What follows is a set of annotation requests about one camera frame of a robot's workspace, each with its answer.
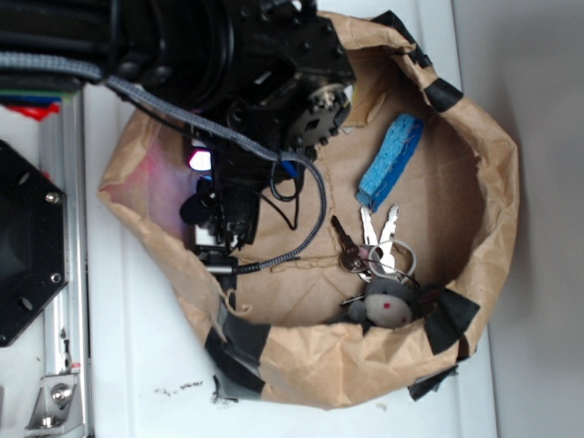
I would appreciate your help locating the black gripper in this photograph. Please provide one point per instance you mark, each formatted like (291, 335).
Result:
(267, 132)

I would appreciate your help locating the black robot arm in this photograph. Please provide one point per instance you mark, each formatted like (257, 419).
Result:
(165, 57)

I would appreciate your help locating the brass key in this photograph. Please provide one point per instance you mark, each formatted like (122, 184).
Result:
(349, 258)

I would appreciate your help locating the silver key left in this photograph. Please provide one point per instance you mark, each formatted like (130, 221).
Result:
(370, 237)

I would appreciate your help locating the silver key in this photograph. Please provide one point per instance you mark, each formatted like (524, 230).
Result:
(387, 236)
(370, 237)

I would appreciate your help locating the silver key right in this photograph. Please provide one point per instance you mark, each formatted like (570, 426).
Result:
(387, 236)

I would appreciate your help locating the blue sponge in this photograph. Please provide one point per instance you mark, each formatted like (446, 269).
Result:
(398, 146)

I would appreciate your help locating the brown paper bag bin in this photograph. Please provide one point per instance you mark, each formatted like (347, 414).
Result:
(273, 335)

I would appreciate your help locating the aluminium rail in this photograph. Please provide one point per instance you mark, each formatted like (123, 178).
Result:
(66, 317)

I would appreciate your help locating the grey plush donkey keychain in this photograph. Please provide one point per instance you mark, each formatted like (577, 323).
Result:
(389, 304)

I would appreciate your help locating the black hexagonal base plate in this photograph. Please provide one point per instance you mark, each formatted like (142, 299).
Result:
(33, 243)

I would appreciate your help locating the metal corner bracket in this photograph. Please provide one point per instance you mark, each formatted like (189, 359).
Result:
(58, 407)

